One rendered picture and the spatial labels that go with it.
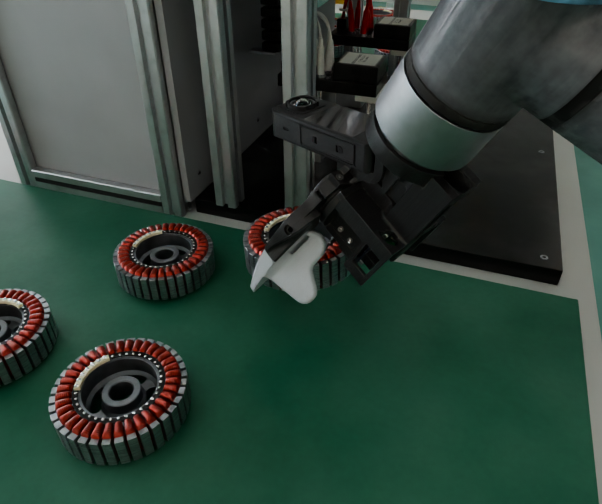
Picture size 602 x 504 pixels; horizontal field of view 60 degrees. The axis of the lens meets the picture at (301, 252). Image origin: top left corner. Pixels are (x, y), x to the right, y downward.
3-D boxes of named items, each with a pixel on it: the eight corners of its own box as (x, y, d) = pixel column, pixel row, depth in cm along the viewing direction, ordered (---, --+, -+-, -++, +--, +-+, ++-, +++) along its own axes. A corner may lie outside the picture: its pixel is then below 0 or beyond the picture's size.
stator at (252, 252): (380, 259, 52) (381, 227, 50) (300, 312, 46) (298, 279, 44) (302, 221, 59) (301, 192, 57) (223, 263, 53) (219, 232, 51)
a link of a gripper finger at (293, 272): (267, 337, 44) (343, 270, 41) (227, 283, 46) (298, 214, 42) (284, 329, 47) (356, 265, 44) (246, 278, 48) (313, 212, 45)
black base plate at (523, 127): (547, 99, 108) (550, 89, 107) (557, 286, 60) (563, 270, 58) (331, 75, 121) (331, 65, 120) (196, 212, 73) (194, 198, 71)
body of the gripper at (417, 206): (354, 291, 42) (437, 209, 32) (290, 211, 44) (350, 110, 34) (411, 252, 46) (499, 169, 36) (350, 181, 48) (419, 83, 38)
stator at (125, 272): (235, 268, 62) (232, 243, 60) (158, 318, 55) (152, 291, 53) (175, 234, 68) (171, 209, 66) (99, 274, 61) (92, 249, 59)
